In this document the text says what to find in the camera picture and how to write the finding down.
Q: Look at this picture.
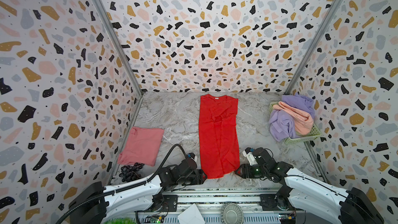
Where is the red t-shirt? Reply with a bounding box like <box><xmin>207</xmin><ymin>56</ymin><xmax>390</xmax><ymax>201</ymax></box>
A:
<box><xmin>199</xmin><ymin>94</ymin><xmax>240</xmax><ymax>179</ymax></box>

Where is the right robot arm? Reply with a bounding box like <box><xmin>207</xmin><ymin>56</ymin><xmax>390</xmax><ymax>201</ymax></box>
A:
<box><xmin>235</xmin><ymin>147</ymin><xmax>384</xmax><ymax>224</ymax></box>

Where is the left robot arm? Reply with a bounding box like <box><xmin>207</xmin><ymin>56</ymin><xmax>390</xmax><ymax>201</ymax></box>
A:
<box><xmin>68</xmin><ymin>157</ymin><xmax>207</xmax><ymax>224</ymax></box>

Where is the white paper sheet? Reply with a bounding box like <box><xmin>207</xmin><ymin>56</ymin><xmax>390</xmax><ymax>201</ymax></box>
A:
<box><xmin>177</xmin><ymin>204</ymin><xmax>206</xmax><ymax>224</ymax></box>

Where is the folded pink t-shirt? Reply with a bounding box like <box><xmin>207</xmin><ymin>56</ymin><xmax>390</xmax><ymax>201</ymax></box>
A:
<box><xmin>118</xmin><ymin>127</ymin><xmax>164</xmax><ymax>167</ymax></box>

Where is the round grey metal disc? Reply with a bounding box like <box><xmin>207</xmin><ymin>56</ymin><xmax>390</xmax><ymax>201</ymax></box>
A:
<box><xmin>221</xmin><ymin>203</ymin><xmax>244</xmax><ymax>224</ymax></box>

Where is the black grape bunch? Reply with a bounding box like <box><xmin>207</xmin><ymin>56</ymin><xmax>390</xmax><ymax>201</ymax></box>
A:
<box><xmin>119</xmin><ymin>162</ymin><xmax>144</xmax><ymax>183</ymax></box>

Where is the purple t-shirt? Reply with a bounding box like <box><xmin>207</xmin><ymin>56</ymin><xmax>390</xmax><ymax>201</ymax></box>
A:
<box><xmin>268</xmin><ymin>94</ymin><xmax>318</xmax><ymax>142</ymax></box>

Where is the small electronics board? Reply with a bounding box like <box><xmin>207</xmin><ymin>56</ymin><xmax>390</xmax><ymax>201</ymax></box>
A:
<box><xmin>143</xmin><ymin>215</ymin><xmax>164</xmax><ymax>224</ymax></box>

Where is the peach t-shirt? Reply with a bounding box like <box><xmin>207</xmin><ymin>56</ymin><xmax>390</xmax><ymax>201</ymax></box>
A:
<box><xmin>273</xmin><ymin>101</ymin><xmax>314</xmax><ymax>135</ymax></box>

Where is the green plastic basket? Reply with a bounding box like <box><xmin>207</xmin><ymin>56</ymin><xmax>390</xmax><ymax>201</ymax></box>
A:
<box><xmin>268</xmin><ymin>102</ymin><xmax>321</xmax><ymax>144</ymax></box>

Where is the green artificial grass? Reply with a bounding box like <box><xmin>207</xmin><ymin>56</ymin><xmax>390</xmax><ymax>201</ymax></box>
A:
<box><xmin>105</xmin><ymin>218</ymin><xmax>136</xmax><ymax>224</ymax></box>

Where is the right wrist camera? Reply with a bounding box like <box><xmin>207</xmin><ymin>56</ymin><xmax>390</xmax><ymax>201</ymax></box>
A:
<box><xmin>243</xmin><ymin>147</ymin><xmax>258</xmax><ymax>166</ymax></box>

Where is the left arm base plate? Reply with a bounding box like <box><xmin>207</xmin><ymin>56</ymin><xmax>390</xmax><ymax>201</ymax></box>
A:
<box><xmin>150</xmin><ymin>194</ymin><xmax>178</xmax><ymax>212</ymax></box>

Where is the black corrugated cable hose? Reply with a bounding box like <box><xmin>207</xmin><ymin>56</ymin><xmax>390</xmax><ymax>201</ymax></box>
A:
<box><xmin>55</xmin><ymin>144</ymin><xmax>188</xmax><ymax>224</ymax></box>

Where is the aluminium frame rail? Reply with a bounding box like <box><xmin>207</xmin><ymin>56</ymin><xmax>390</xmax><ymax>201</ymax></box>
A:
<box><xmin>83</xmin><ymin>188</ymin><xmax>352</xmax><ymax>224</ymax></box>

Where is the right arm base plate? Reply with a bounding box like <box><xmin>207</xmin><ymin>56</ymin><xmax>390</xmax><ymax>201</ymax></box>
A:
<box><xmin>259</xmin><ymin>194</ymin><xmax>291</xmax><ymax>211</ymax></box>

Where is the right aluminium corner post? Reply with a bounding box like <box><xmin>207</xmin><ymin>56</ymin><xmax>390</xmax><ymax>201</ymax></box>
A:
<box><xmin>284</xmin><ymin>0</ymin><xmax>343</xmax><ymax>95</ymax></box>

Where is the aluminium corner post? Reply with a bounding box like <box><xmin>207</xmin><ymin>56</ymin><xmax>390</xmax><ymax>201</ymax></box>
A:
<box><xmin>284</xmin><ymin>0</ymin><xmax>343</xmax><ymax>95</ymax></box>
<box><xmin>92</xmin><ymin>0</ymin><xmax>143</xmax><ymax>99</ymax></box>

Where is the left aluminium corner post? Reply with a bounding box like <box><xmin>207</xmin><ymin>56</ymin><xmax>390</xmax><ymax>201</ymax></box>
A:
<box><xmin>92</xmin><ymin>0</ymin><xmax>143</xmax><ymax>99</ymax></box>

